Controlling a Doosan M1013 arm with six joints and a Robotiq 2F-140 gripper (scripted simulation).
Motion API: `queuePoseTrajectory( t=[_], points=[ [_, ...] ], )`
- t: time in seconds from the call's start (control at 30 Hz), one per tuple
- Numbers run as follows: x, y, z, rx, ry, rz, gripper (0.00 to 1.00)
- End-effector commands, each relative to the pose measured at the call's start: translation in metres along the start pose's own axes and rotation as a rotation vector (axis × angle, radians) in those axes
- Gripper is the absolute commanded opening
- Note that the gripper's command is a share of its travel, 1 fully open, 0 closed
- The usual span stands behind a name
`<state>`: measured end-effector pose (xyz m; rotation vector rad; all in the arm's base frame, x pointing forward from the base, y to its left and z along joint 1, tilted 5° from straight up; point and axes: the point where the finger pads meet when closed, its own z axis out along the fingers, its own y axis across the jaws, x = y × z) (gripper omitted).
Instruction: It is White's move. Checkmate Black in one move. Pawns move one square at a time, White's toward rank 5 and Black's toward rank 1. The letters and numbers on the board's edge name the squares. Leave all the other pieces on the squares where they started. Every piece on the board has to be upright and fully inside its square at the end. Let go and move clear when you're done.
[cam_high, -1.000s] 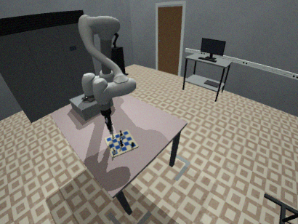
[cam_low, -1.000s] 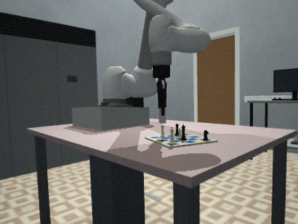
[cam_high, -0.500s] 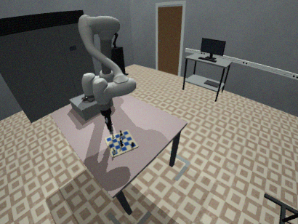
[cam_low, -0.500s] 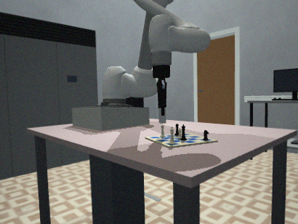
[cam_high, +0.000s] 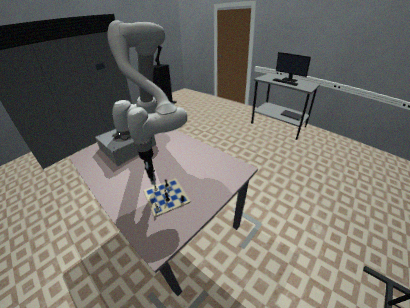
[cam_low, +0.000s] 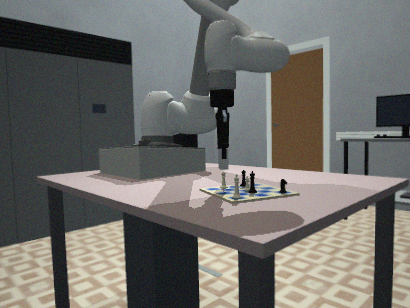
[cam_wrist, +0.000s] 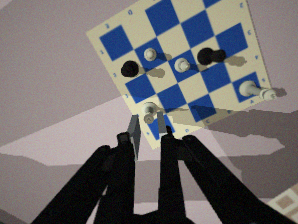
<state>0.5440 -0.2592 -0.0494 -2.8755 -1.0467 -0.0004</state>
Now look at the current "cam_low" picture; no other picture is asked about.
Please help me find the blue and cream chessboard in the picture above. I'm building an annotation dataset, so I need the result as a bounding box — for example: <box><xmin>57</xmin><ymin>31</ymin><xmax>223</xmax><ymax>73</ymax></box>
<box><xmin>200</xmin><ymin>183</ymin><xmax>300</xmax><ymax>204</ymax></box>

